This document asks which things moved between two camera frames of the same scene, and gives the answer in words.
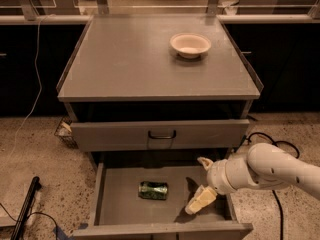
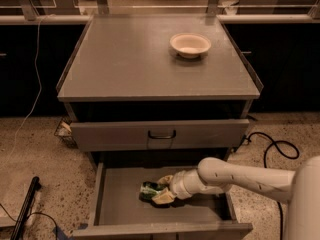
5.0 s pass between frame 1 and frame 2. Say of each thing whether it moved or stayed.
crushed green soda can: stayed
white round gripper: moved
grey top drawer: stayed
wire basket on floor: stayed
